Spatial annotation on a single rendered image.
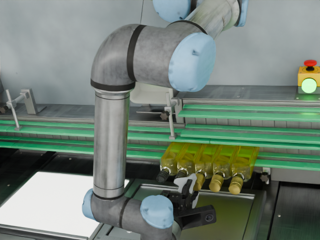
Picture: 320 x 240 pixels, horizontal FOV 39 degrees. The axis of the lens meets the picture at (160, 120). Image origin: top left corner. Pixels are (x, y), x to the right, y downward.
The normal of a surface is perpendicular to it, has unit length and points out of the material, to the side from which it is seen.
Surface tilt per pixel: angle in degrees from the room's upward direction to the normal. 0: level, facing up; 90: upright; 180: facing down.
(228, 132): 90
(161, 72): 7
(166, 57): 25
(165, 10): 9
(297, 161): 90
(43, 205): 90
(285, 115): 90
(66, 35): 0
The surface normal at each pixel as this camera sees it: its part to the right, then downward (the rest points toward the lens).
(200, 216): 0.17, 0.36
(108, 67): -0.48, 0.40
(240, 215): -0.13, -0.89
